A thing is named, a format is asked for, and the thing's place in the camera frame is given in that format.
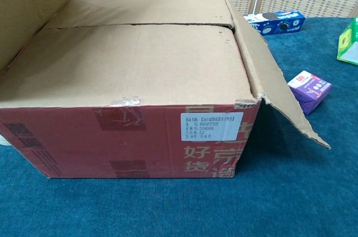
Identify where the small purple box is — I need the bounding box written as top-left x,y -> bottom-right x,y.
287,70 -> 333,116

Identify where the brown cardboard shipping box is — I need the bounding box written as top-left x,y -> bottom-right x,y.
0,0 -> 331,179

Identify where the blue carpet table cloth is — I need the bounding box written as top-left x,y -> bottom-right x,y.
0,16 -> 358,237

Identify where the green carton box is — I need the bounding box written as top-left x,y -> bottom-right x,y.
336,16 -> 358,67

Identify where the blue Oreo cookie package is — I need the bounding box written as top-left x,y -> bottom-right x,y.
242,10 -> 305,36

